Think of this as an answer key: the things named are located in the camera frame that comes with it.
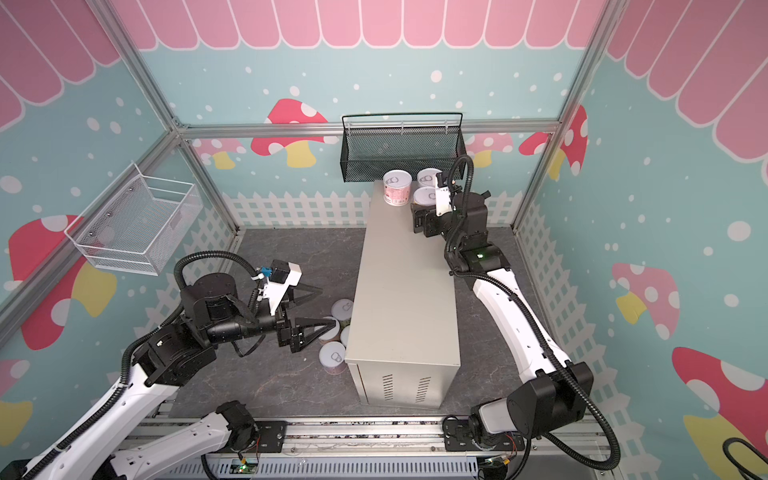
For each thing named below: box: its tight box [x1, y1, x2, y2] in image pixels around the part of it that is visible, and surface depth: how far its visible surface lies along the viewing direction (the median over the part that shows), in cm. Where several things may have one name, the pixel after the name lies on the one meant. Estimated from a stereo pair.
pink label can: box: [383, 169, 413, 207], surface depth 77 cm
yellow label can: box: [413, 186, 436, 210], surface depth 74 cm
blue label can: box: [417, 168, 443, 187], surface depth 77 cm
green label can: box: [330, 298, 354, 331], surface depth 93 cm
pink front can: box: [318, 341, 347, 375], surface depth 83 cm
